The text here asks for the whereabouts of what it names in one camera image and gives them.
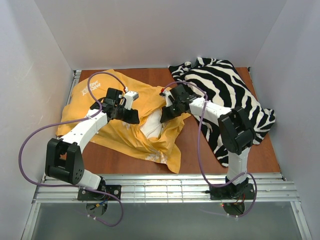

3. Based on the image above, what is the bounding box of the white pillow yellow edge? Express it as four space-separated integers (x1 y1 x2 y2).
140 108 164 139

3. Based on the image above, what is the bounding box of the yellow pillowcase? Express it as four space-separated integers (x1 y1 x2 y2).
56 69 190 174

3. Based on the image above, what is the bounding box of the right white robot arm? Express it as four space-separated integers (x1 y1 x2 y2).
160 85 256 200

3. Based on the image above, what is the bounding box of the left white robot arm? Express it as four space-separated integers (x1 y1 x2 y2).
45 88 140 191

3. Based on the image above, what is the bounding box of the zebra striped blanket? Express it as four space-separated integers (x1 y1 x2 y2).
168 57 276 168

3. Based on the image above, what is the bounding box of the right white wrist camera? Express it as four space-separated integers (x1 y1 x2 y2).
159 88 175 107

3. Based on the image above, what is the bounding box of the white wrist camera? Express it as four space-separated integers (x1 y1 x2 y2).
122 91 139 110
159 88 175 107

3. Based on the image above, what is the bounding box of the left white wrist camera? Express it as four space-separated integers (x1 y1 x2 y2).
122 91 139 110

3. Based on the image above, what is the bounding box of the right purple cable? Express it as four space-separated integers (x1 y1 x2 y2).
161 81 257 220

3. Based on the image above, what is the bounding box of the purple cable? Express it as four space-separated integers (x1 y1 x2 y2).
161 81 257 220
18 71 130 228

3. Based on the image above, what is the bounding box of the aluminium rail frame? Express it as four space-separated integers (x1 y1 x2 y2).
21 67 312 240

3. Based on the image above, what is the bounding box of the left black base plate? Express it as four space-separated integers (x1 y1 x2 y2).
77 184 122 202

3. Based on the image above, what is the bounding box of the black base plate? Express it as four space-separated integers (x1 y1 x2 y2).
77 184 122 202
206 183 256 200

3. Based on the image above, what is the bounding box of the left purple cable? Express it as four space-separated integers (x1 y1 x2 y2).
18 71 130 228

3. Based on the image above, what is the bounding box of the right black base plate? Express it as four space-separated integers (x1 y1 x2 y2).
206 183 256 200

